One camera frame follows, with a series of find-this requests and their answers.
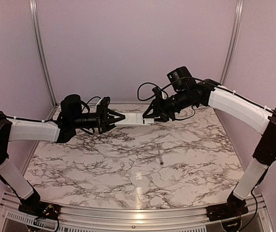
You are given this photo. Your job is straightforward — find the camera cable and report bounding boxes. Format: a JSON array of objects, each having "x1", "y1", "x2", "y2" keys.
[
  {"x1": 81, "y1": 96, "x2": 101, "y2": 113},
  {"x1": 137, "y1": 76, "x2": 194, "y2": 101}
]

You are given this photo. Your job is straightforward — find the white battery cover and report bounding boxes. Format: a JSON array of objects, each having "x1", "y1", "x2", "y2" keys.
[{"x1": 143, "y1": 118, "x2": 154, "y2": 125}]

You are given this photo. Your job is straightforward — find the left aluminium frame post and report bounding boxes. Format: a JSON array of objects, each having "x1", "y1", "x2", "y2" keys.
[{"x1": 29, "y1": 0, "x2": 57, "y2": 107}]

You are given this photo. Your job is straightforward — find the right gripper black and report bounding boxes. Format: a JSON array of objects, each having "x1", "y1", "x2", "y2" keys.
[{"x1": 142, "y1": 88, "x2": 194, "y2": 122}]

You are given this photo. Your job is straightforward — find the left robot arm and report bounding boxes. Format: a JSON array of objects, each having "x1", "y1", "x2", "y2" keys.
[{"x1": 0, "y1": 94, "x2": 125, "y2": 215}]

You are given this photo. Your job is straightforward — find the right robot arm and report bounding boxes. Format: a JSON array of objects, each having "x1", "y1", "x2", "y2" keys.
[{"x1": 143, "y1": 66, "x2": 276, "y2": 217}]

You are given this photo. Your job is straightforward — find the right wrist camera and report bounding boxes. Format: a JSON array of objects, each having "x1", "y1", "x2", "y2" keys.
[{"x1": 152, "y1": 87, "x2": 168, "y2": 100}]

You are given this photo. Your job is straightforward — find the left camera cable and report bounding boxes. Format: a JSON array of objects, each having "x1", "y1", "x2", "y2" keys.
[{"x1": 81, "y1": 96, "x2": 101, "y2": 113}]

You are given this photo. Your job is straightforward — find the right aluminium frame post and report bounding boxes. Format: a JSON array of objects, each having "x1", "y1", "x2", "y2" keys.
[{"x1": 220, "y1": 0, "x2": 245, "y2": 85}]

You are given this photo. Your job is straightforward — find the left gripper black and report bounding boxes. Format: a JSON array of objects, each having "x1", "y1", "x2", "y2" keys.
[{"x1": 71, "y1": 104, "x2": 125, "y2": 134}]

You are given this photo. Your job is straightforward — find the right camera cable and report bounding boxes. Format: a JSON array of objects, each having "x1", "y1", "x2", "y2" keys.
[{"x1": 137, "y1": 76, "x2": 194, "y2": 101}]

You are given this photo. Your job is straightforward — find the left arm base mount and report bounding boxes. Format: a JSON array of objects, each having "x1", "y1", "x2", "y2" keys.
[{"x1": 18, "y1": 201, "x2": 61, "y2": 220}]

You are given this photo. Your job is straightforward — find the white remote control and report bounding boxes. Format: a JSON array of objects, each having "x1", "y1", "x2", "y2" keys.
[{"x1": 115, "y1": 113, "x2": 145, "y2": 127}]

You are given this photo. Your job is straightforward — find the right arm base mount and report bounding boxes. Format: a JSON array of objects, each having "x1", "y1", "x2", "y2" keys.
[{"x1": 206, "y1": 200, "x2": 249, "y2": 221}]

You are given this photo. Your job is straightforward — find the aluminium frame post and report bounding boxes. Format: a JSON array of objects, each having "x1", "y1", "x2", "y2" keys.
[
  {"x1": 29, "y1": 0, "x2": 57, "y2": 107},
  {"x1": 220, "y1": 0, "x2": 245, "y2": 85}
]

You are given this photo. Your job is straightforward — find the front aluminium rail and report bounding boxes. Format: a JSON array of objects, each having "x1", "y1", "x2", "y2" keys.
[{"x1": 0, "y1": 192, "x2": 274, "y2": 232}]

